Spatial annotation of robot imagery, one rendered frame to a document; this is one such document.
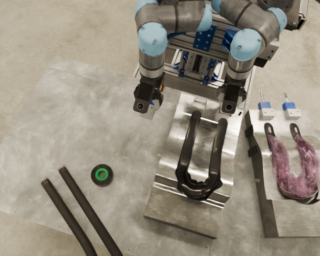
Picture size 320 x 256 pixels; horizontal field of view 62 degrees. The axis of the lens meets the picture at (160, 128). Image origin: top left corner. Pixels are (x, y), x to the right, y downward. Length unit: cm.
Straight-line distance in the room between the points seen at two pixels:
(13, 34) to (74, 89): 158
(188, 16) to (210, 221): 66
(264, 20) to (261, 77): 165
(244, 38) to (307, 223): 64
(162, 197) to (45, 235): 109
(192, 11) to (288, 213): 71
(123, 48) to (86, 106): 132
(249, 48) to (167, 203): 57
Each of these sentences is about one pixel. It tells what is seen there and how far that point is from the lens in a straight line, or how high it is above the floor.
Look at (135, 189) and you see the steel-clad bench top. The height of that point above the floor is 80.
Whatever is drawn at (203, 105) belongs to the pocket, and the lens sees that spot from 113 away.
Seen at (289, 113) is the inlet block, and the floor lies 88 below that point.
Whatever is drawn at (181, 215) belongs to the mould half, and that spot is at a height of 86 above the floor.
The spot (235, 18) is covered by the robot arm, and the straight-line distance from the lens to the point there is 87.
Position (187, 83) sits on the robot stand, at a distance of 198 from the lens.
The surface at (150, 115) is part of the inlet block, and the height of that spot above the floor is 94.
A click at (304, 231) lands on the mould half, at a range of 105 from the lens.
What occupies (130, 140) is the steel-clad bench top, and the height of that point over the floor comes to 80.
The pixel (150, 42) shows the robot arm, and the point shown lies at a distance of 70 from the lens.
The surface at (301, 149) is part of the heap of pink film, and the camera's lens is 113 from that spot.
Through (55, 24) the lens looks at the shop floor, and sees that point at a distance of 273.
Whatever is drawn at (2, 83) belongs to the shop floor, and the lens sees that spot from 246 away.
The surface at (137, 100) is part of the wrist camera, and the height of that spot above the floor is 108.
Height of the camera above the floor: 181
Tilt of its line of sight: 64 degrees down
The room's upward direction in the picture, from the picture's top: 8 degrees clockwise
